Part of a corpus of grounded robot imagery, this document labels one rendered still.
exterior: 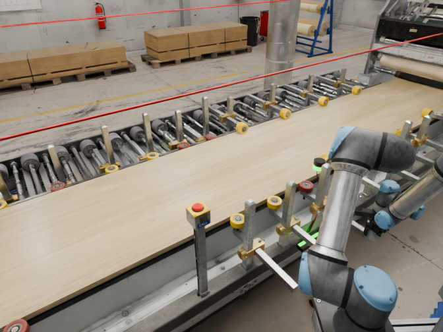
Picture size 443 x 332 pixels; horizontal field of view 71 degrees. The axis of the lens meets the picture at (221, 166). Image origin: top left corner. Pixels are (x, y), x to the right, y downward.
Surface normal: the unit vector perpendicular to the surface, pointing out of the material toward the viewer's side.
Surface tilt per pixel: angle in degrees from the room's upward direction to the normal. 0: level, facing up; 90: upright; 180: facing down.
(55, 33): 90
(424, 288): 0
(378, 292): 8
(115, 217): 0
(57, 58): 90
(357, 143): 46
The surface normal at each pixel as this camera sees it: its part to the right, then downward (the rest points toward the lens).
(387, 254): 0.00, -0.83
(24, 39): 0.53, 0.47
